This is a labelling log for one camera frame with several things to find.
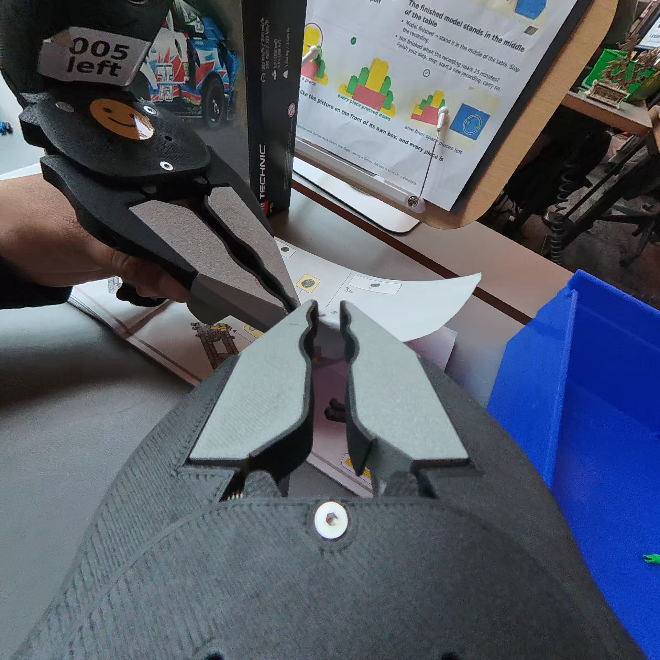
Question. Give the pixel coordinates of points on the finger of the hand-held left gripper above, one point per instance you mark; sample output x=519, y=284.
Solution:
x=242, y=227
x=180, y=232

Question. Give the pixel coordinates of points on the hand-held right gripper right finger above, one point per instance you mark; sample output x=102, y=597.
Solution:
x=402, y=407

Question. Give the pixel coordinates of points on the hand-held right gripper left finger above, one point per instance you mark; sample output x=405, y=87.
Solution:
x=252, y=407

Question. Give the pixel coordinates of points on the lego instruction booklet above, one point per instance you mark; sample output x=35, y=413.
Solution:
x=412, y=304

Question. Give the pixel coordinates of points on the small green lego piece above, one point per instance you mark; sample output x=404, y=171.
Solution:
x=652, y=558

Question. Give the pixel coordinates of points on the person's left hand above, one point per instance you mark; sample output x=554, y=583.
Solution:
x=46, y=232

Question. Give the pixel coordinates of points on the black box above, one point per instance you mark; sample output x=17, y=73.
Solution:
x=273, y=103

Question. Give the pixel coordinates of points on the white tray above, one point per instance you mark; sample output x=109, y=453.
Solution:
x=381, y=216

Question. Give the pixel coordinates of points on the blue plastic storage bin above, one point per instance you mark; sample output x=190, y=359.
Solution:
x=593, y=412

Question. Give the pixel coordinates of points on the cluttered wooden workbench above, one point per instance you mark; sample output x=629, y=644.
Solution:
x=608, y=103

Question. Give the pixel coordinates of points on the black metal table frame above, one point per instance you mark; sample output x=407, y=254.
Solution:
x=593, y=196

